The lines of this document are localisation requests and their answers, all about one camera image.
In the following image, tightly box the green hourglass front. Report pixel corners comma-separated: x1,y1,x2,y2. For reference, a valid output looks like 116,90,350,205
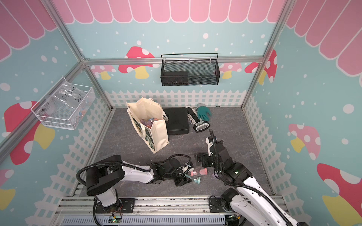
186,175,201,185

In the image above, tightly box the cream canvas tote bag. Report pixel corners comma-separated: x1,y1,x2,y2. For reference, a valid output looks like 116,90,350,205
126,98,169,153

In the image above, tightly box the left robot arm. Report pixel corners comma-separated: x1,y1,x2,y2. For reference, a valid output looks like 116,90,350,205
76,154,194,210

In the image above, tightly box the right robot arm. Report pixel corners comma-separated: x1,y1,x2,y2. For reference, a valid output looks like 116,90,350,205
202,129,307,226

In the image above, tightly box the pink hourglass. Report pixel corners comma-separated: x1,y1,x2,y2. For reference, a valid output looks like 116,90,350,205
190,168,208,177

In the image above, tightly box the plastic bag in basket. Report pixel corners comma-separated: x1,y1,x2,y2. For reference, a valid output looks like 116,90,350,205
45,77,95,125

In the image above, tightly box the black white hair brush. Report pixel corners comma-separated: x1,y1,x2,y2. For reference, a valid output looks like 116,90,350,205
186,106,210,133

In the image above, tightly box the black flat box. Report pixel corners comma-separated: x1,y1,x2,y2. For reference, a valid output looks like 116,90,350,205
164,107,189,136

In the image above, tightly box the green rubber glove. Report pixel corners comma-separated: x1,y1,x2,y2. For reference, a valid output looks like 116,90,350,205
197,104,212,121

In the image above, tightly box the black box in basket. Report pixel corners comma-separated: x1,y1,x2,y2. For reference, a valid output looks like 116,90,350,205
161,71,189,86

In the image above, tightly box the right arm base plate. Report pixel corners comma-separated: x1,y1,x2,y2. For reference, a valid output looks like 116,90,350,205
208,196,234,213

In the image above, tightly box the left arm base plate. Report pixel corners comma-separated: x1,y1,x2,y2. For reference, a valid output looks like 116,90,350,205
93,198,136,214

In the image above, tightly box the black mesh wall basket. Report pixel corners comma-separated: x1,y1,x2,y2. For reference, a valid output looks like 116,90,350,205
160,53,221,86

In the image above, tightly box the clear wire wall basket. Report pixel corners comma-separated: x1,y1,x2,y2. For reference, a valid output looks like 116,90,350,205
30,77,96,131

